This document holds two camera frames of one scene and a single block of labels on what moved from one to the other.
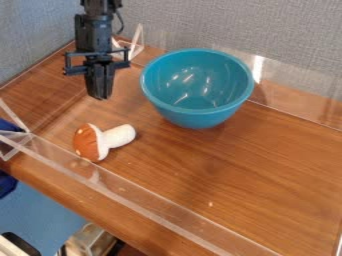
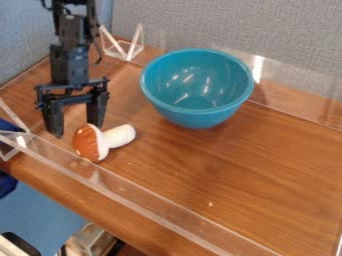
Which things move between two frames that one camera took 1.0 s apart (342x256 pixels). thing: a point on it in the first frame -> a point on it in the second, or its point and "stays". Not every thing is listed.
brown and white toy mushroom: (93, 142) stays
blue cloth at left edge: (9, 182) stays
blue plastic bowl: (197, 86) stays
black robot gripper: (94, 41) -> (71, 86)
